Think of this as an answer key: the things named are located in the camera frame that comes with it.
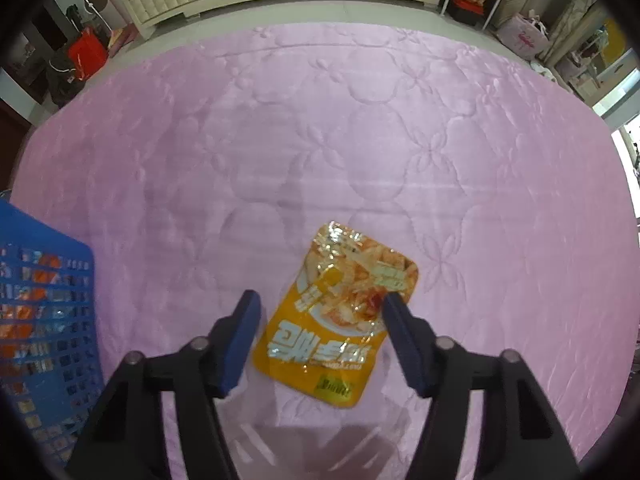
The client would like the yellow noodle snack pouch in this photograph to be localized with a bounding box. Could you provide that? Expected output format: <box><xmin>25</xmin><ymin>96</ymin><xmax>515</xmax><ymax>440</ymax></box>
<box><xmin>253</xmin><ymin>221</ymin><xmax>419</xmax><ymax>408</ymax></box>

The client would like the orange long snack bag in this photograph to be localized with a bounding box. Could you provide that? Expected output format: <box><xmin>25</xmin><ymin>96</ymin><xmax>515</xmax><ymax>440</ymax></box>
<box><xmin>1</xmin><ymin>254</ymin><xmax>61</xmax><ymax>359</ymax></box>

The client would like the blue plastic basket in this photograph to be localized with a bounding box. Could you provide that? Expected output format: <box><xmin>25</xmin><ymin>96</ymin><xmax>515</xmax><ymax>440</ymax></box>
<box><xmin>1</xmin><ymin>202</ymin><xmax>104</xmax><ymax>465</ymax></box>

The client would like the pink quilted cloth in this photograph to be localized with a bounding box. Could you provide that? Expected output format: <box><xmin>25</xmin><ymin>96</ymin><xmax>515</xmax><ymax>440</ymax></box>
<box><xmin>11</xmin><ymin>24</ymin><xmax>639</xmax><ymax>456</ymax></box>

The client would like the red bag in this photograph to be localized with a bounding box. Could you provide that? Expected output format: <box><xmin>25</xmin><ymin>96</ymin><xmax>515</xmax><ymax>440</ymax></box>
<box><xmin>66</xmin><ymin>28</ymin><xmax>107</xmax><ymax>81</ymax></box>

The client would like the pink shopping bag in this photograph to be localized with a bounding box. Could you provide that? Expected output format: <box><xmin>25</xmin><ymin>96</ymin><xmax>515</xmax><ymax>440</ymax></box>
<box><xmin>497</xmin><ymin>10</ymin><xmax>550</xmax><ymax>61</ymax></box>

